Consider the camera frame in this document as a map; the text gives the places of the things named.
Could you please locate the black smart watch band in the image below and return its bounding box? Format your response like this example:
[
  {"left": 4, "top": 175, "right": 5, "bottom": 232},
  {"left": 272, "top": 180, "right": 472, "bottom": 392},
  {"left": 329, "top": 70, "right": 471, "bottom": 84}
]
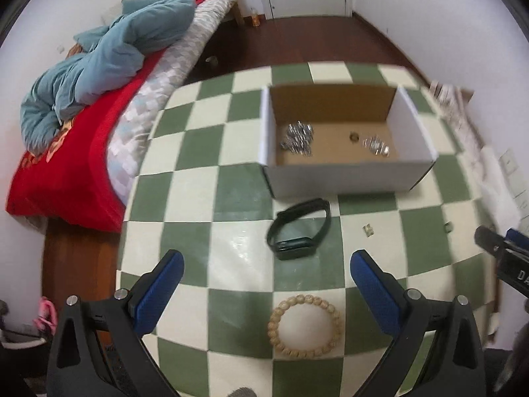
[{"left": 265, "top": 198, "right": 332, "bottom": 261}]

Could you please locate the wooden bead bracelet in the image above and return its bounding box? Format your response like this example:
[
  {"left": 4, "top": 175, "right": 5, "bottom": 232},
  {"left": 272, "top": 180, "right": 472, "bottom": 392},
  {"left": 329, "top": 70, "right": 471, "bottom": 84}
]
[{"left": 267, "top": 293, "right": 345, "bottom": 360}]

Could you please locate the small silver jewelry pile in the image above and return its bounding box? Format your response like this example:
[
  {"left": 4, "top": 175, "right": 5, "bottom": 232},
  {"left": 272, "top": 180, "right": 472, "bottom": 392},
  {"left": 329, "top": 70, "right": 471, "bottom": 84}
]
[{"left": 362, "top": 135, "right": 391, "bottom": 158}]

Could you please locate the small silver earring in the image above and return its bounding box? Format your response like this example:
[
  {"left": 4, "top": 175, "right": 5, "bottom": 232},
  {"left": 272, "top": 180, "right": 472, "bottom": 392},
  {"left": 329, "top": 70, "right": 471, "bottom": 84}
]
[{"left": 362, "top": 224, "right": 374, "bottom": 238}]

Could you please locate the pink slipper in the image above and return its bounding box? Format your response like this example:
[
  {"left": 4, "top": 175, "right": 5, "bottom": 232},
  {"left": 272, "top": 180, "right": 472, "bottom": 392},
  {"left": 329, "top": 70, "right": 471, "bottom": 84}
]
[{"left": 34, "top": 297, "right": 58, "bottom": 336}]

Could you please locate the green white checkered tablecloth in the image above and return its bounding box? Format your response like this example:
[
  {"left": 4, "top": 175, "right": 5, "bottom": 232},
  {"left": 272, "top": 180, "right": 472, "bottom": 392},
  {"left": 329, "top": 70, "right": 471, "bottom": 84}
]
[{"left": 117, "top": 62, "right": 493, "bottom": 396}]

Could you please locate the floral folded fabric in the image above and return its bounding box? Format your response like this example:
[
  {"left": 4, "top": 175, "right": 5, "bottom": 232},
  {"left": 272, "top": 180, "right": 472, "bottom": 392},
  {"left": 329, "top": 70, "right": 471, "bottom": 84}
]
[{"left": 429, "top": 81, "right": 484, "bottom": 155}]

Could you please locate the white cardboard box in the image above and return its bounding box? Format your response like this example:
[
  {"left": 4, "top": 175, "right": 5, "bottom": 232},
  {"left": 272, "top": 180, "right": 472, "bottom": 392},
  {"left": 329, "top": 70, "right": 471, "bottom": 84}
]
[{"left": 258, "top": 82, "right": 438, "bottom": 199}]

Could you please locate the blue quilt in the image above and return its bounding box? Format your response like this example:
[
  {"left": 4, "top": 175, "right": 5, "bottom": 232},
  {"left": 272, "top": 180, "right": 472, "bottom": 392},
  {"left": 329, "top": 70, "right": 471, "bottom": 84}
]
[{"left": 20, "top": 0, "right": 204, "bottom": 156}]

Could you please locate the orange bottle on floor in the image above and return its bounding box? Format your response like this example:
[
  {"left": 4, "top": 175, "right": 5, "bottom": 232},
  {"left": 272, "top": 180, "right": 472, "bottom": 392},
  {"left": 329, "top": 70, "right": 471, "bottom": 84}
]
[{"left": 251, "top": 9, "right": 260, "bottom": 28}]

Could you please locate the white wall power strip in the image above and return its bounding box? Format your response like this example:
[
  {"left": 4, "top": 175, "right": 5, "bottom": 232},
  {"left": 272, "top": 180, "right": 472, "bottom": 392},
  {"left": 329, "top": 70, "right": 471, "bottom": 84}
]
[{"left": 500, "top": 149, "right": 529, "bottom": 236}]

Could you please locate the silver chain bracelet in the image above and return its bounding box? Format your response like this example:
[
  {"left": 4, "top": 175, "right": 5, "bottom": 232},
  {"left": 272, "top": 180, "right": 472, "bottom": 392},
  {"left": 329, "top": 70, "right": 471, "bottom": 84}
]
[{"left": 279, "top": 120, "right": 315, "bottom": 157}]

